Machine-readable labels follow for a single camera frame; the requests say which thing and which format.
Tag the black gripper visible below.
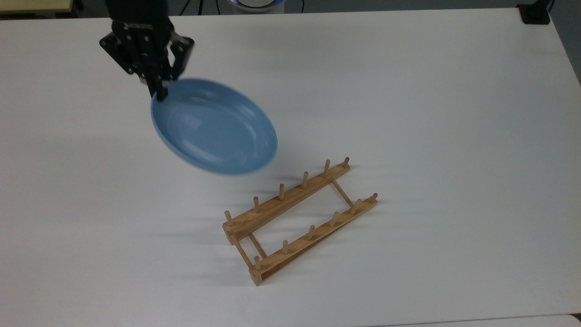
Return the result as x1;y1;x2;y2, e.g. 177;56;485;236
99;20;195;102

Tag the light wooden table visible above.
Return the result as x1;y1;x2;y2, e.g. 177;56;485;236
0;0;74;15

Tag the wooden plate rack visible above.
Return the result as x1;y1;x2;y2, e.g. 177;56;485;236
222;157;379;287

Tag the blue round plate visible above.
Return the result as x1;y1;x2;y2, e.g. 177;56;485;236
150;78;278;175

